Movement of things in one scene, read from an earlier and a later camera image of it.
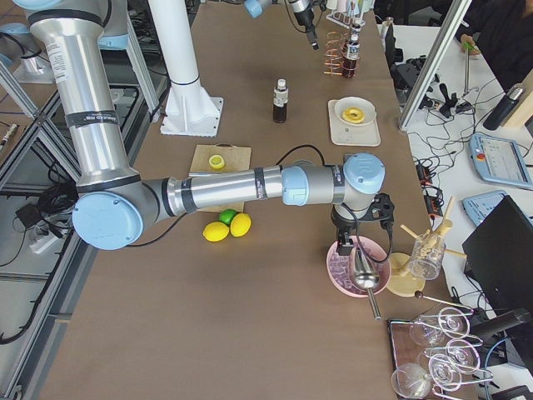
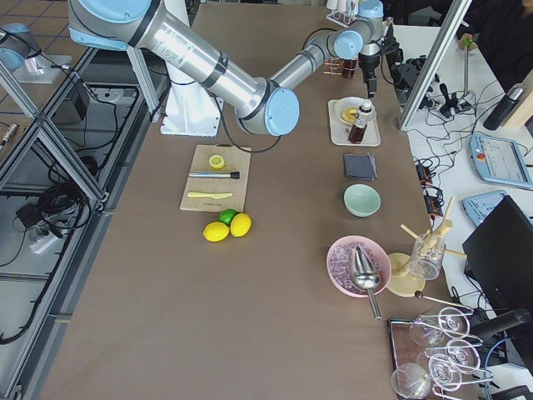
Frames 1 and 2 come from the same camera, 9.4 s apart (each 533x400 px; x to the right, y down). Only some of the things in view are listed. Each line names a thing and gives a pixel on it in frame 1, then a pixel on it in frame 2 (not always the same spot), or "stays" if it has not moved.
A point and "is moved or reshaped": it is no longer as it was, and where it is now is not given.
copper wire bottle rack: x=338 y=60 stays
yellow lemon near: x=216 y=231 stays
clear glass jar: x=426 y=256 stays
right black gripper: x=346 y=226 → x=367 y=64
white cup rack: x=348 y=13 stays
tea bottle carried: x=281 y=96 is moved or reshaped
